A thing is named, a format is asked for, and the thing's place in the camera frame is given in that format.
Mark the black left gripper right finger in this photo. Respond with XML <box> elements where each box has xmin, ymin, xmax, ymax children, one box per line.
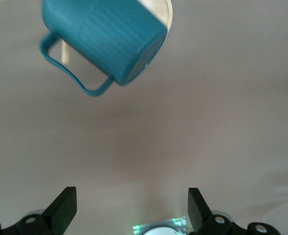
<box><xmin>187</xmin><ymin>188</ymin><xmax>282</xmax><ymax>235</ymax></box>

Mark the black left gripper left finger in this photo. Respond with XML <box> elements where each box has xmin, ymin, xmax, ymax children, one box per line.
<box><xmin>0</xmin><ymin>186</ymin><xmax>78</xmax><ymax>235</ymax></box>

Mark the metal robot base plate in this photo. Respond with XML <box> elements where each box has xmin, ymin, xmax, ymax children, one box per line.
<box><xmin>132</xmin><ymin>215</ymin><xmax>189</xmax><ymax>235</ymax></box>

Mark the teal mug yellow inside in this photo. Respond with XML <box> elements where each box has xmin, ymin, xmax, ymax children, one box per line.
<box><xmin>39</xmin><ymin>0</ymin><xmax>169</xmax><ymax>97</ymax></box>

